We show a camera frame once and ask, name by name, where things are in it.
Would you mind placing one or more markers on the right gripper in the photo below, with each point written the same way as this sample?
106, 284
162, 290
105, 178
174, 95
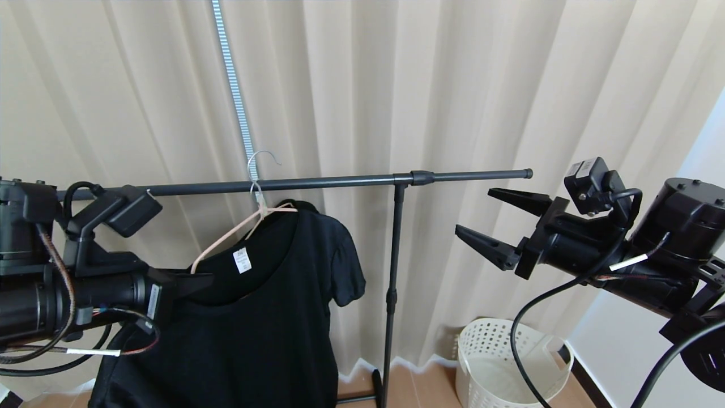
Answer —
566, 246

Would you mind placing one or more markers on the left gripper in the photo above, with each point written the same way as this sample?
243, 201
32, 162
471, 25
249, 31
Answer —
130, 297

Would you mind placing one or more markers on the pink clothes hanger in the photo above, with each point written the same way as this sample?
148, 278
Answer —
226, 241
252, 186

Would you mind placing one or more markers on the black garment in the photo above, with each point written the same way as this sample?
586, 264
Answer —
255, 340

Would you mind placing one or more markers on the black shorts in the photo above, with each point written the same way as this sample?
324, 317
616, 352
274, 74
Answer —
300, 205

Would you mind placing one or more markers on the white laundry basket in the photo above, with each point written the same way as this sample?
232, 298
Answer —
487, 368

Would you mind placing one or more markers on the black clothes rack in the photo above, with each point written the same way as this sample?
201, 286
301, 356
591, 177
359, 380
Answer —
340, 181

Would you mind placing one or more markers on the beige curtain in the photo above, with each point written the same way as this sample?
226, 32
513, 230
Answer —
396, 85

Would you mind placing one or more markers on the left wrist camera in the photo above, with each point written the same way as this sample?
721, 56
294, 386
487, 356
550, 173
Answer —
127, 212

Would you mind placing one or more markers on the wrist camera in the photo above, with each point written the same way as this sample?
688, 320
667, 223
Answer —
127, 212
592, 181

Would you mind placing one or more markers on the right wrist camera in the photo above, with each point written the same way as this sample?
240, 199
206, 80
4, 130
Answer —
592, 181

